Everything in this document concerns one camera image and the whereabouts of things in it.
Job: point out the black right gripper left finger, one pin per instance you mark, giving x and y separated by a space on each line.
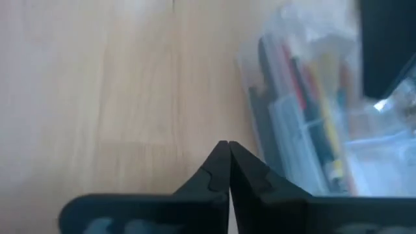
195 211

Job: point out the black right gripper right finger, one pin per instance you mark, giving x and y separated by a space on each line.
276 211

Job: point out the black pen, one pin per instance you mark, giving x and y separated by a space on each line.
269 130

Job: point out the orange pencil yellow eraser cap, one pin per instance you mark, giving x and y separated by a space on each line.
328 130

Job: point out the clear plastic supply box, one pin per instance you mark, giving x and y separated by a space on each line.
292 146

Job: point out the black aluminium table frame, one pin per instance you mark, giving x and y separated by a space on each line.
365 48

